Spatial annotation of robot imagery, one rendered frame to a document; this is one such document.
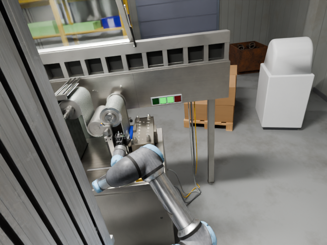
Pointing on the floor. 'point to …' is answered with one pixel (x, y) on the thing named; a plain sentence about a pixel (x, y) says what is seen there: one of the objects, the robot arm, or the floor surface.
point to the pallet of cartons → (228, 106)
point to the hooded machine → (285, 83)
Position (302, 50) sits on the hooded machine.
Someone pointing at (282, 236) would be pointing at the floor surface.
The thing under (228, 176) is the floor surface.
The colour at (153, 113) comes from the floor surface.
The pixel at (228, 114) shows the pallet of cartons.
